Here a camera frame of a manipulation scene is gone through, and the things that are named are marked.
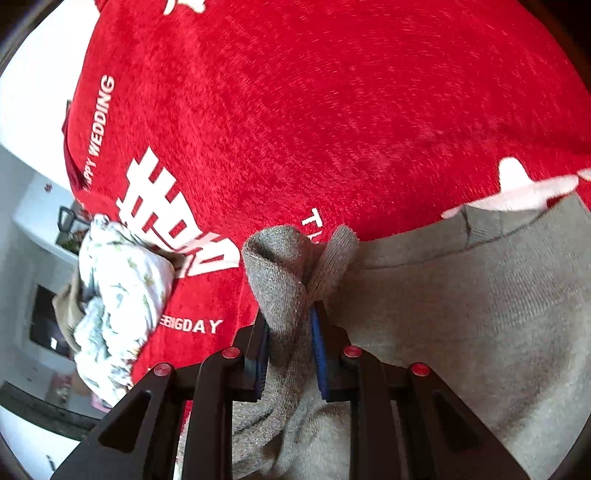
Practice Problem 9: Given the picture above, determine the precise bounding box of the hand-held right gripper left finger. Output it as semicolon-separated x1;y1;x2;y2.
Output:
51;312;270;480

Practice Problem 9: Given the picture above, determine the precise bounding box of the beige cloth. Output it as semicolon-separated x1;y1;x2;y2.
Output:
52;273;88;357

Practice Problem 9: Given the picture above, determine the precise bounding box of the dark wall screen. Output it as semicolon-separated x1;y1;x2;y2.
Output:
28;284;75;360

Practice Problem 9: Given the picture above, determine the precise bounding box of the white shelf with clutter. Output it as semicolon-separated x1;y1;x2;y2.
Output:
13;175;93;265

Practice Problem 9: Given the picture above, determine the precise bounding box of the white floral printed cloth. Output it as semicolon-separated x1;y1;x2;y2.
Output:
74;213;176;408

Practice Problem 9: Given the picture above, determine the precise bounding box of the red printed blanket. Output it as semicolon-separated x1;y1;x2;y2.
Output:
62;0;591;462

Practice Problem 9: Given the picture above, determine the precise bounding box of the grey knit garment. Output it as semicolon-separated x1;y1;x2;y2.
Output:
231;193;591;480

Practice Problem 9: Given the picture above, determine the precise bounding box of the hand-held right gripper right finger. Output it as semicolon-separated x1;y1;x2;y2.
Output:
309;300;532;480

